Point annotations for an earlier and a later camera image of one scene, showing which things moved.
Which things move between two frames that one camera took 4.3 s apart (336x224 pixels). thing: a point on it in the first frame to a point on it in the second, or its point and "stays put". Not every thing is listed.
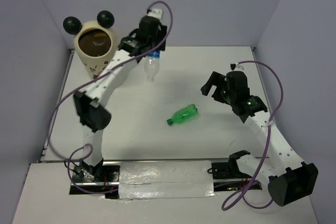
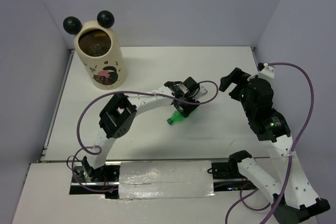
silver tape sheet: x=153 y=179 stays put
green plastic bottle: x=183 y=114 stays put
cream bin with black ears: x=95 y=41 stays put
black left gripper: x=161 y=34 to x=186 y=112
